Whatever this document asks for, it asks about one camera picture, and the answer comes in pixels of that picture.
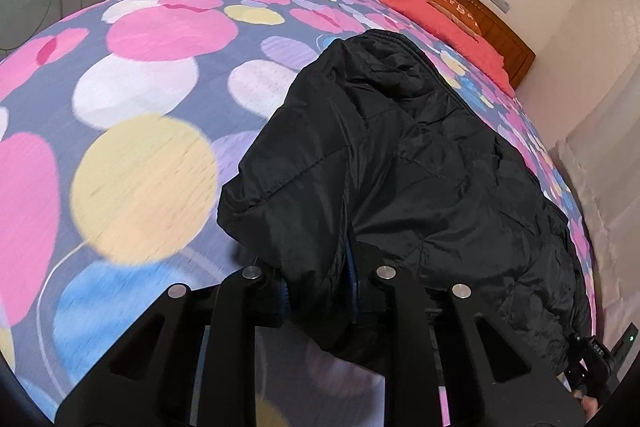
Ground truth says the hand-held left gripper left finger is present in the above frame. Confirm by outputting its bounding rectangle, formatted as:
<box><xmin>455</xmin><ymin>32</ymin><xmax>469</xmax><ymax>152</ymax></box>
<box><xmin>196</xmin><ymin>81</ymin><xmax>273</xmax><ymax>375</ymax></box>
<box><xmin>55</xmin><ymin>264</ymin><xmax>292</xmax><ymax>427</ymax></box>

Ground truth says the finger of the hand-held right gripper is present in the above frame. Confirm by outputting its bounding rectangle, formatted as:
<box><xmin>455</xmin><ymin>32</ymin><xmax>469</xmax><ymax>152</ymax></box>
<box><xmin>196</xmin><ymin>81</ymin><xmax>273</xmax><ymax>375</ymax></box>
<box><xmin>564</xmin><ymin>329</ymin><xmax>593</xmax><ymax>400</ymax></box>

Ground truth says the person's right hand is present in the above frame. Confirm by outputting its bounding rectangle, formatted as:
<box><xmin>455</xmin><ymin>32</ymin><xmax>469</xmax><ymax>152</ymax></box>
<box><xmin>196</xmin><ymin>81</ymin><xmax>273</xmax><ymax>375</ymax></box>
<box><xmin>574</xmin><ymin>389</ymin><xmax>603</xmax><ymax>420</ymax></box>

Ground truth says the colourful dotted bedspread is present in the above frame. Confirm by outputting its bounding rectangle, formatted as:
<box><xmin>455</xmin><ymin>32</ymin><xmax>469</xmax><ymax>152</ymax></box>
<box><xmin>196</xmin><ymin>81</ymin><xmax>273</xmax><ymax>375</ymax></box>
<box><xmin>0</xmin><ymin>0</ymin><xmax>598</xmax><ymax>423</ymax></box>

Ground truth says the black puffer jacket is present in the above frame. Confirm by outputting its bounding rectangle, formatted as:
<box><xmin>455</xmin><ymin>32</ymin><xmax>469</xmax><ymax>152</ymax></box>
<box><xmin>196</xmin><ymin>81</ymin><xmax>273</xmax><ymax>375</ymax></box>
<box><xmin>217</xmin><ymin>29</ymin><xmax>594</xmax><ymax>378</ymax></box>

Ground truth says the orange printed cushion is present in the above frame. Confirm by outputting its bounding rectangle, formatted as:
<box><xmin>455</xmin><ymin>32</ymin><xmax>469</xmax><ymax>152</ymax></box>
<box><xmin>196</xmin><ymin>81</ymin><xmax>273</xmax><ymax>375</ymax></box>
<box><xmin>427</xmin><ymin>0</ymin><xmax>484</xmax><ymax>42</ymax></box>

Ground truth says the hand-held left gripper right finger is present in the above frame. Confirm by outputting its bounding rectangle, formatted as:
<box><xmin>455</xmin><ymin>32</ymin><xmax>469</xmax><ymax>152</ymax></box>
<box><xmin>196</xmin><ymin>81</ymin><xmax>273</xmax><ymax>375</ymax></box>
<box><xmin>345</xmin><ymin>242</ymin><xmax>586</xmax><ymax>427</ymax></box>

